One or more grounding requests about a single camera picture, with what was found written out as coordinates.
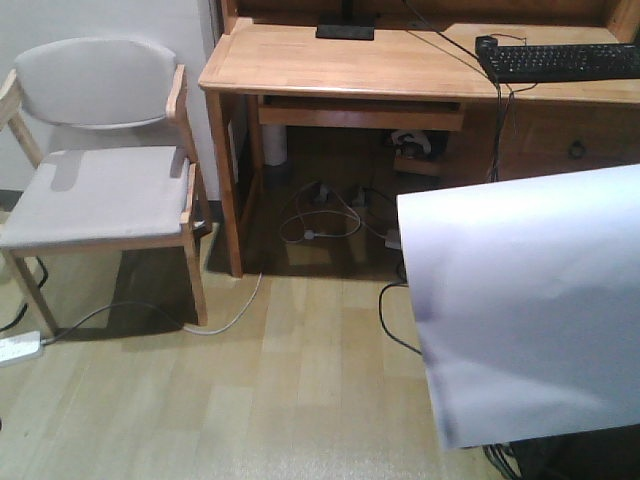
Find white paper sheet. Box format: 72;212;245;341
397;165;639;449

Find white cylinder under desk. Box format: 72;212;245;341
262;125;287;167

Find wooden desk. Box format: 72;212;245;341
199;1;639;276

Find wooden keyboard tray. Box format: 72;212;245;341
258;96;465;131

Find black monitor with stand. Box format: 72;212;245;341
315;0;377;41

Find wooden chair grey cushions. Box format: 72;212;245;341
1;37;211;333

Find black keyboard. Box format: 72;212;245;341
475;36;639;84

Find white power strip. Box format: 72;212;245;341
0;330;44;367

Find grey looped floor cable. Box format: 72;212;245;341
278;180;401;249

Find grey power strip cable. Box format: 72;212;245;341
42;272;264;346

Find black floor cable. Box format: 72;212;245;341
378;282;424;356

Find black keyboard cable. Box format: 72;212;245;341
487;33;539;184

